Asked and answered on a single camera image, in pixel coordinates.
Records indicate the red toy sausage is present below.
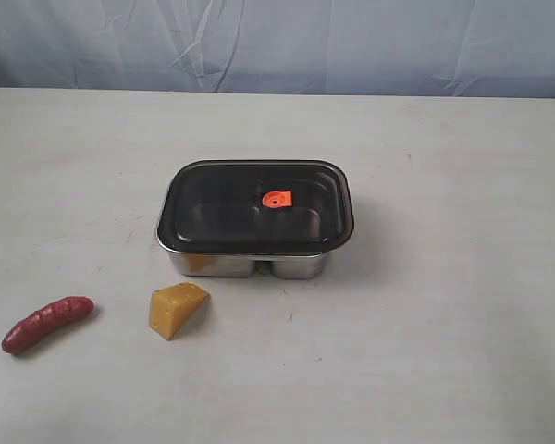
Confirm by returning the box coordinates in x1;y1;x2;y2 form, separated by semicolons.
1;296;94;355

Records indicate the stainless steel lunch box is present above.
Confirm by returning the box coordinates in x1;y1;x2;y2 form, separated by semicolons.
159;241;333;280

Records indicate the dark transparent lunch box lid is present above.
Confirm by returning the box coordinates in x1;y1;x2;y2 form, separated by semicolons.
156;160;354;256

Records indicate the yellow toy cheese wedge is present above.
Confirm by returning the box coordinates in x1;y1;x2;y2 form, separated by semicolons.
149;282;210;340

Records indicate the blue-grey backdrop cloth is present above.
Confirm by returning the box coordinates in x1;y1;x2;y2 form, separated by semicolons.
0;1;555;98

